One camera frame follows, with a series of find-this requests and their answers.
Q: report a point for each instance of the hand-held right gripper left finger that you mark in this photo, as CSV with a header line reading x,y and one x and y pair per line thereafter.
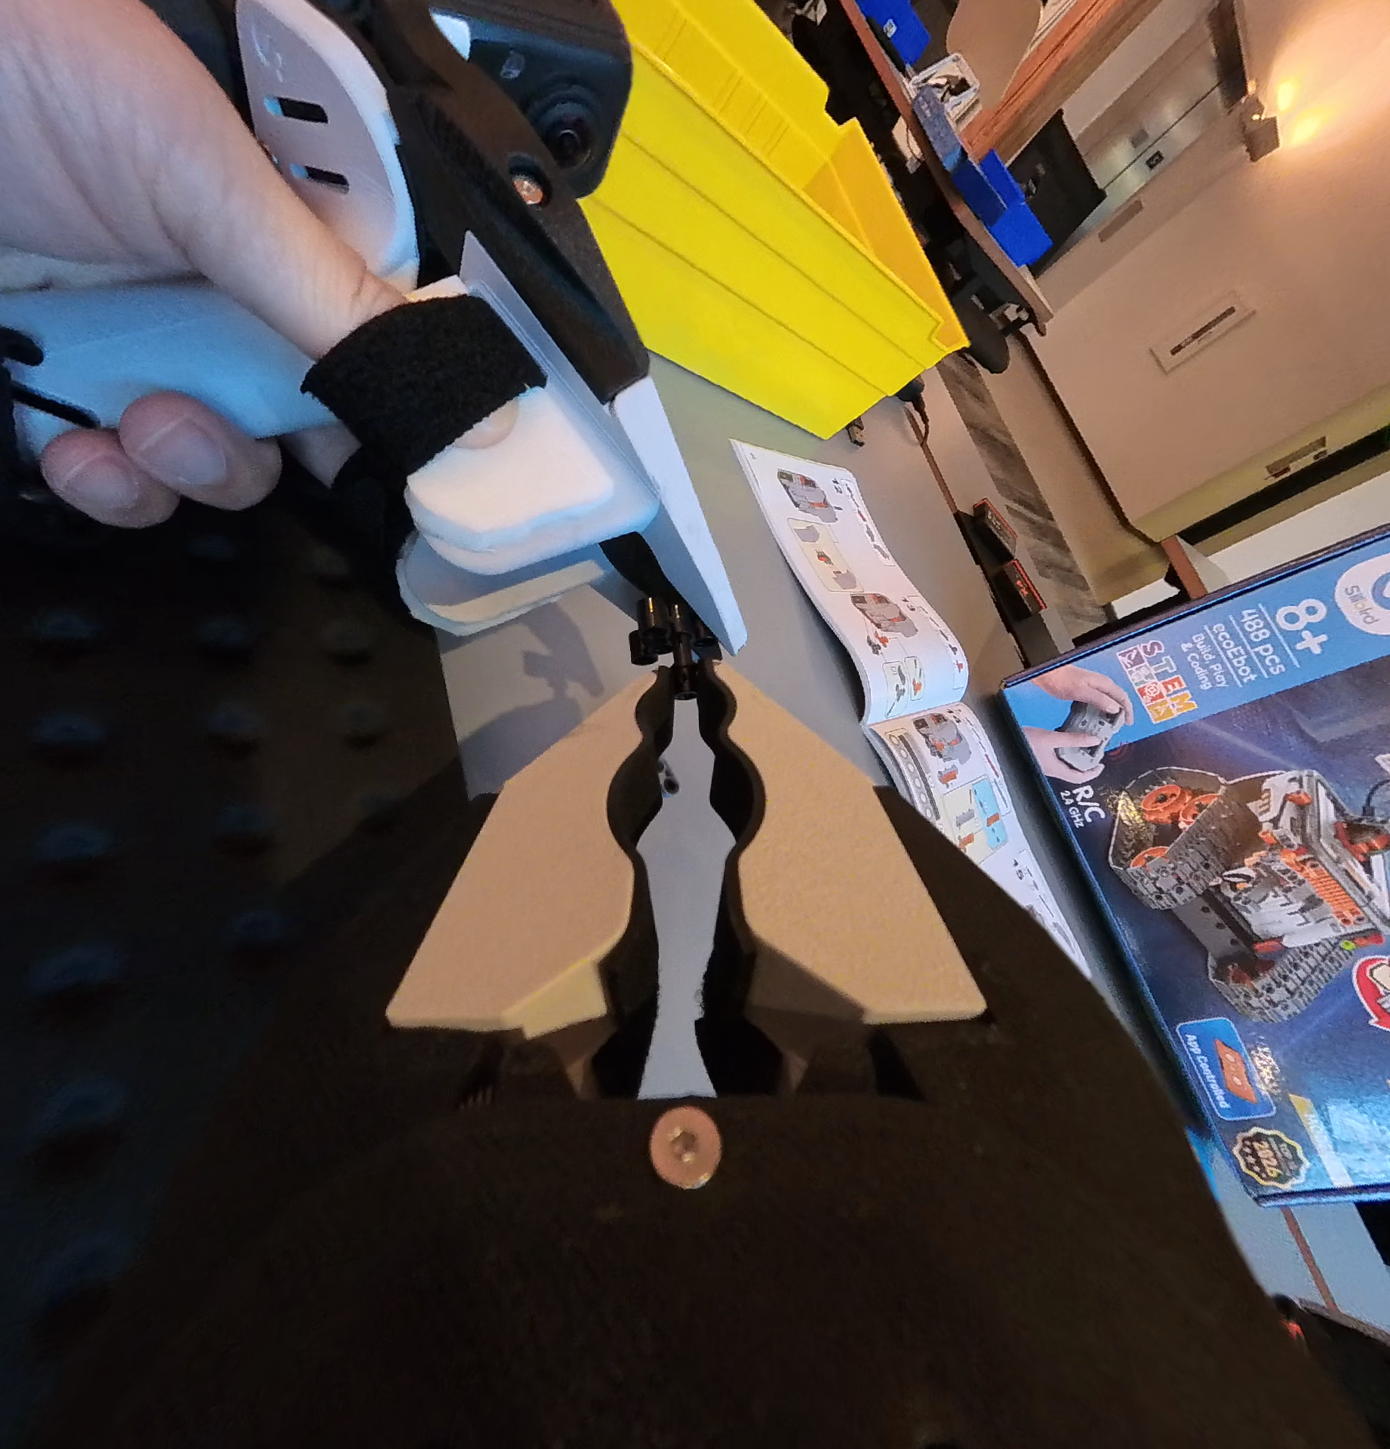
x,y
537,883

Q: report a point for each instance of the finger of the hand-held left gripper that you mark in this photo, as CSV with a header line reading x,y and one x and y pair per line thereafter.
x,y
678,510

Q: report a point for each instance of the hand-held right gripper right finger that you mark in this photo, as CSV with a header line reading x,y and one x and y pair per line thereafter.
x,y
843,883

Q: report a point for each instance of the grey three-hole beam with pins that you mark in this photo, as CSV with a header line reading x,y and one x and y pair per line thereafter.
x,y
655,634

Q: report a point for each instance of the grey desk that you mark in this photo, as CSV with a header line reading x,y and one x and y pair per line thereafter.
x,y
780,612

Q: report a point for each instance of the person's left hand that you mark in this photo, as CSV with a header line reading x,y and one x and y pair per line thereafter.
x,y
107,125

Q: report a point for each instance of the instruction booklet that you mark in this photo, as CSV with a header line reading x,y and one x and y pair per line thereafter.
x,y
911,668

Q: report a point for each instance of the yellow plastic storage bin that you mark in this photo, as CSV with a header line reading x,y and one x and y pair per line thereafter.
x,y
741,261

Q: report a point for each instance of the black perforated plate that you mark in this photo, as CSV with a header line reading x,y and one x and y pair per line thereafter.
x,y
141,793

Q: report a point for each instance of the blue toy kit box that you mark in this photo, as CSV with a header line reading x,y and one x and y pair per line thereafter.
x,y
1250,861

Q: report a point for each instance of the blue storage bins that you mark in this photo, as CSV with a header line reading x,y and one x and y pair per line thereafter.
x,y
1001,204

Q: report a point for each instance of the wooden shelf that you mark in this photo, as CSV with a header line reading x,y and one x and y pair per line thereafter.
x,y
1080,57

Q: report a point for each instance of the white wall vent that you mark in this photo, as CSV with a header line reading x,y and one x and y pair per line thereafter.
x,y
1203,332

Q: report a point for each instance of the wall lamp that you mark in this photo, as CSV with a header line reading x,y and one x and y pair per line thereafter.
x,y
1261,118

